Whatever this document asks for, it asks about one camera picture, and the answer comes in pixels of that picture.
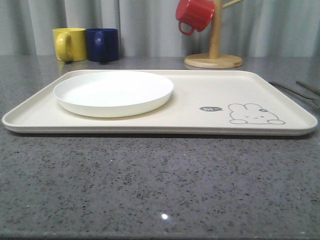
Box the white round plate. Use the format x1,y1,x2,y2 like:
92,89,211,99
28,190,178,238
53,70,174,118

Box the wooden mug tree stand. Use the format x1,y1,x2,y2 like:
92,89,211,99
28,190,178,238
184,0,243,69

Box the yellow mug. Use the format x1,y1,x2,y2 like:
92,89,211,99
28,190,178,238
52,28,87,62

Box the dark blue mug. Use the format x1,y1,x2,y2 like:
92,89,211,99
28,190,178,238
85,28,120,62

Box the silver metal chopsticks pair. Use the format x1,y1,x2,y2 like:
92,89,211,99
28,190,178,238
296,81,320,96

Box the beige rabbit print tray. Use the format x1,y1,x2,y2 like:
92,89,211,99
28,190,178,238
2,69,318,136

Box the red mug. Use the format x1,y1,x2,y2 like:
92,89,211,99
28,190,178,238
175,0,215,36

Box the silver metal fork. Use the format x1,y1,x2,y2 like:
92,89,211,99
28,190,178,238
268,81,320,108

